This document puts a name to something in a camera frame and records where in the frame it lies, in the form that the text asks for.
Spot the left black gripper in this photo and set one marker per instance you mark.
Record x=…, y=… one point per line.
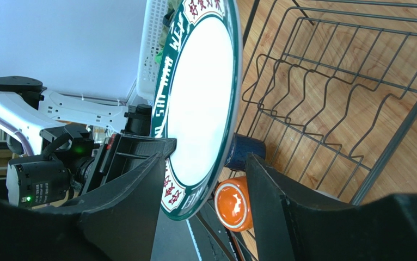
x=71, y=163

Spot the black wire dish rack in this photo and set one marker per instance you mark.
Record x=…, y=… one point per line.
x=330, y=87

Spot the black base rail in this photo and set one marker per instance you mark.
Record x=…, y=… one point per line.
x=214, y=241

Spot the white green-rimmed round plate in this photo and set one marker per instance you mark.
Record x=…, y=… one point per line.
x=196, y=101

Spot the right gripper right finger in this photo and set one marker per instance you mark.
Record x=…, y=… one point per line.
x=294, y=222

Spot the dark blue mug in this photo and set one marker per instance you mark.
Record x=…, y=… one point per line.
x=240, y=147

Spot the white plastic basket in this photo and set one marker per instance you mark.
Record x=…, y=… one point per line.
x=157, y=19

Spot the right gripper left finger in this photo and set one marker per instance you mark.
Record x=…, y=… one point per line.
x=116, y=221

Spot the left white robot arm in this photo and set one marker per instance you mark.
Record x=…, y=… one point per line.
x=27, y=107

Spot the orange mug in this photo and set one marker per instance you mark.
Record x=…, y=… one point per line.
x=232, y=204

